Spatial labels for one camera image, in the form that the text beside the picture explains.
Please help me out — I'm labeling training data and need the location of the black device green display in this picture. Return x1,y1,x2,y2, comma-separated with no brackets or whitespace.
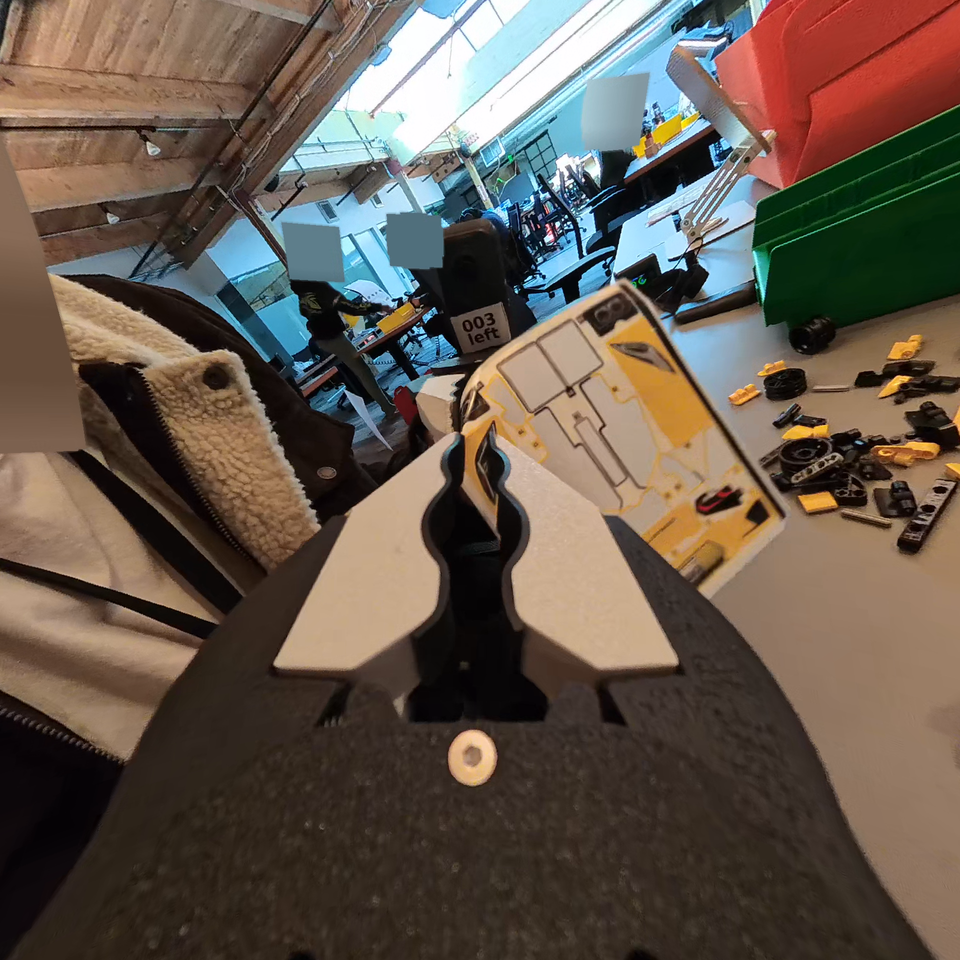
622,253,710,310

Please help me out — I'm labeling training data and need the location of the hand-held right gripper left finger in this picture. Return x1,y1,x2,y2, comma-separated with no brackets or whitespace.
272,433,460,725

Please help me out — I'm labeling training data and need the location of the pile of yellow black brick parts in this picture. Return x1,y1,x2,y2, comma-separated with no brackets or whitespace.
727,333,960,556

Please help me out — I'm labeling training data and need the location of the car sticker sheet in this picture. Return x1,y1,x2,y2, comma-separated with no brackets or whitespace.
457,281,787,600

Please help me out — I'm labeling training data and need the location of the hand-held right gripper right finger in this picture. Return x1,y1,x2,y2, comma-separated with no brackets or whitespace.
480,435,681,723

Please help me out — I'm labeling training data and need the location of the yellow storage bin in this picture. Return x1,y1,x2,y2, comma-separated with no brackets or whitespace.
646,112,702,147

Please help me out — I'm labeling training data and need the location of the black oblong case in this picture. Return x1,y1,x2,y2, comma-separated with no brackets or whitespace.
673,287,757,325

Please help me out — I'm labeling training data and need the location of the green storage bin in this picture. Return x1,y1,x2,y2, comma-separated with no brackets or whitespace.
752,105,960,327

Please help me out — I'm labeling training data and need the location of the white table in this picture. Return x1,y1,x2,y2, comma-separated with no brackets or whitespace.
611,176,759,301

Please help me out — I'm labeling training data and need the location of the black office chair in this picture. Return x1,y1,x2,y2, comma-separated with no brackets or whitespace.
517,187,616,301

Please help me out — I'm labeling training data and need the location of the black shoulder strap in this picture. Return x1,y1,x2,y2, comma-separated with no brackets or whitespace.
67,448,245,612

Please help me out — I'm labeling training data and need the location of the red plastic bin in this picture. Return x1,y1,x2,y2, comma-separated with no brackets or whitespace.
712,0,960,189

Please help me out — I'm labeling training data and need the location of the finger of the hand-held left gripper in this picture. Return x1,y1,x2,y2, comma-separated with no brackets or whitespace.
414,377,462,451

